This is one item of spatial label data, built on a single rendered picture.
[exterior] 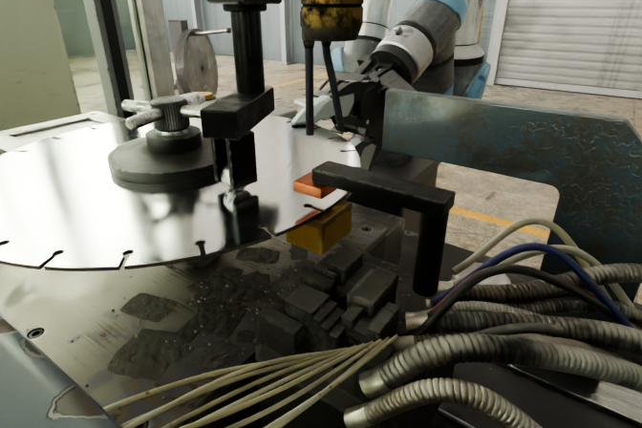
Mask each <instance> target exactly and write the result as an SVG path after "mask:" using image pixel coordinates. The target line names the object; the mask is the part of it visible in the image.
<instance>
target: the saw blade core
mask: <svg viewBox="0 0 642 428"><path fill-rule="evenodd" d="M125 121H126V120H122V121H116V122H110V123H105V124H100V125H96V126H91V128H88V127H87V128H83V129H78V130H74V131H71V132H68V133H64V134H60V135H57V136H53V137H51V138H47V139H42V140H39V141H36V142H33V143H31V144H28V145H25V146H22V147H20V148H17V149H15V150H13V151H10V152H9V153H6V154H4V155H2V156H0V264H3V265H8V266H14V267H20V268H32V269H41V268H43V267H44V268H45V270H57V271H105V270H119V269H120V267H121V265H122V264H123V262H124V260H125V258H124V255H126V254H129V253H133V254H131V255H129V257H128V259H127V261H126V263H125V265H124V268H125V269H133V268H149V267H157V266H164V265H171V264H177V263H182V262H187V261H193V260H197V259H202V256H201V253H200V249H199V246H198V245H199V244H204V245H203V246H204V250H205V254H206V257H210V256H215V255H219V254H223V253H227V252H230V251H233V250H237V249H241V248H244V247H247V246H253V245H256V244H259V243H262V242H264V241H266V240H269V239H271V235H270V234H269V233H268V231H269V232H270V233H271V234H273V235H274V236H275V237H277V236H280V235H282V234H285V233H287V232H289V231H292V230H293V229H295V228H297V227H300V226H302V225H305V224H307V223H308V222H310V221H312V220H314V219H316V218H318V217H319V216H321V215H322V213H326V212H327V211H329V209H328V208H327V207H325V204H326V203H333V204H335V205H337V204H338V203H340V202H341V201H342V200H343V199H344V198H345V197H346V196H347V195H348V194H349V193H350V192H347V191H343V190H340V189H336V190H335V191H333V192H332V193H331V194H329V195H328V196H326V197H325V198H323V199H317V198H314V197H312V196H308V195H305V194H302V193H299V192H295V191H293V181H295V180H297V179H299V178H301V177H302V176H304V175H306V174H308V173H309V172H311V170H312V168H314V167H316V166H318V165H320V164H321V163H323V162H325V161H333V162H338V163H342V164H346V165H349V166H353V167H357V168H361V161H360V157H359V155H358V153H357V151H356V149H355V148H354V147H353V145H352V144H351V143H349V142H348V141H347V140H346V139H344V138H342V137H341V136H340V135H338V134H336V133H335V132H333V131H331V130H329V129H326V128H324V127H322V128H321V126H318V125H315V124H313V132H314V135H313V136H307V135H306V125H303V126H292V125H291V121H292V118H282V117H276V116H267V117H265V118H264V119H263V120H262V121H260V122H259V123H258V124H257V125H256V126H255V127H253V128H252V129H251V130H250V131H251V132H254V138H255V152H256V165H257V179H258V181H257V182H254V183H251V184H249V185H248V186H247V187H246V188H244V189H243V190H233V189H230V188H228V187H227V186H225V185H224V184H223V182H216V181H215V176H214V175H211V176H208V177H205V178H201V179H197V180H193V181H188V182H174V183H158V184H151V183H137V182H127V181H124V180H121V179H119V178H117V177H115V176H114V175H112V174H111V172H110V169H109V165H108V161H107V157H108V155H109V153H110V152H111V151H112V150H114V149H115V148H117V147H118V146H120V145H122V144H123V143H126V142H128V141H131V140H134V139H139V138H143V137H145V133H146V132H148V131H149V130H152V129H154V123H150V124H148V125H145V126H143V127H140V128H139V129H136V130H130V129H129V128H128V127H127V126H126V124H125ZM308 206H309V207H308ZM311 207H312V208H311ZM260 227H267V231H265V230H264V229H263V228H260ZM3 245H4V246H3ZM60 253H62V254H60ZM57 254H60V255H57ZM55 255H57V256H56V257H55V258H54V256H55Z"/></svg>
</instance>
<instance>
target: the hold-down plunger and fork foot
mask: <svg viewBox="0 0 642 428"><path fill-rule="evenodd" d="M230 19H231V29H232V41H233V52H234V64H235V75H236V86H237V91H235V92H233V93H231V94H229V95H228V96H225V97H223V98H221V99H219V100H217V101H216V102H214V103H212V104H210V105H208V106H206V107H204V108H203V109H202V110H200V116H201V124H202V130H203V137H204V138H205V139H210V143H211V151H212V159H213V167H214V176H215V181H216V182H221V181H222V180H221V173H222V170H223V168H224V167H225V166H226V165H227V164H228V173H229V182H230V188H231V189H233V190H235V189H238V188H241V187H243V186H246V185H249V184H251V183H254V182H257V181H258V179H257V165H256V152H255V138H254V132H251V131H250V130H251V129H252V128H253V127H255V126H256V125H257V124H258V123H259V122H260V121H262V120H263V119H264V118H265V117H267V116H268V115H269V114H270V113H271V112H273V111H274V89H273V87H265V76H264V59H263V42H262V25H261V12H260V11H231V12H230Z"/></svg>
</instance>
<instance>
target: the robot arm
mask: <svg viewBox="0 0 642 428"><path fill-rule="evenodd" d="M482 3H483V0H416V1H415V2H414V5H413V6H412V7H411V8H410V9H409V10H408V11H407V12H406V13H405V14H404V15H403V16H402V18H401V19H400V20H399V21H398V22H397V23H396V25H395V26H394V27H393V28H392V30H391V31H390V32H389V28H390V22H391V16H392V10H393V4H394V0H364V4H362V7H363V24H362V27H361V30H360V32H359V35H358V37H357V39H356V40H353V41H346V42H345V47H344V46H343V47H341V48H336V49H334V50H333V51H332V53H331V56H332V64H333V68H334V72H335V76H336V81H337V87H338V93H339V97H340V103H341V110H342V116H343V121H344V125H342V126H336V120H335V114H334V109H333V104H332V93H331V88H330V87H329V88H328V89H327V90H326V91H321V90H322V89H323V88H324V87H325V86H326V84H327V83H328V82H329V79H328V78H327V79H326V80H325V82H324V83H323V84H322V85H321V86H320V87H319V88H318V89H317V90H316V91H315V93H314V94H313V96H315V97H317V98H314V99H313V124H314V123H316V122H317V121H319V120H321V119H323V120H328V119H332V122H333V127H332V129H331V131H333V132H335V133H338V134H342V135H343V133H348V132H350V133H353V135H352V137H351V140H350V143H351V144H352V145H353V147H354V148H355V149H356V151H357V153H358V155H359V157H360V161H361V169H365V170H369V171H370V170H371V168H372V166H373V165H398V164H402V163H405V162H407V161H410V160H411V159H412V158H413V156H409V155H405V154H400V153H396V152H391V151H387V150H383V149H382V138H383V123H384V109H385V94H386V90H389V89H392V88H395V89H402V90H410V91H418V92H426V93H434V94H442V95H449V96H464V97H472V98H479V99H482V95H483V92H484V89H485V86H486V82H487V79H488V76H489V71H490V67H491V66H490V64H489V63H487V62H483V57H484V51H483V50H482V48H481V47H480V46H479V45H478V37H479V30H480V23H481V17H482ZM294 103H295V104H297V105H299V106H300V107H302V108H303V109H302V110H301V111H300V112H299V113H298V114H297V115H296V117H295V118H294V119H293V120H292V121H291V125H292V126H303V125H306V99H305V98H297V99H295V100H294Z"/></svg>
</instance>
